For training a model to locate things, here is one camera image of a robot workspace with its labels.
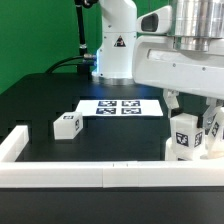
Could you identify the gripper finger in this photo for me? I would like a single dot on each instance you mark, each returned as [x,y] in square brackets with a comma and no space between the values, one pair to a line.
[170,98]
[214,105]

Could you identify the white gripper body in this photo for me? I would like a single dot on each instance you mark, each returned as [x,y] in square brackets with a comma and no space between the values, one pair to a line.
[156,63]

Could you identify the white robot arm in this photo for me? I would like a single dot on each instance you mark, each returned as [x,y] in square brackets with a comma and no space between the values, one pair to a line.
[178,48]

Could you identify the white paper marker sheet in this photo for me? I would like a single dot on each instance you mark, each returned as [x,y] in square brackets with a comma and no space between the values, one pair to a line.
[134,107]

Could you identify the white U-shaped fence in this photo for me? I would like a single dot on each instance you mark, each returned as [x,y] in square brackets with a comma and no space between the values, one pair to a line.
[15,174]

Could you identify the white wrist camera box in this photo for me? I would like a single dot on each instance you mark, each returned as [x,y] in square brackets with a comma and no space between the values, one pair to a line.
[156,22]

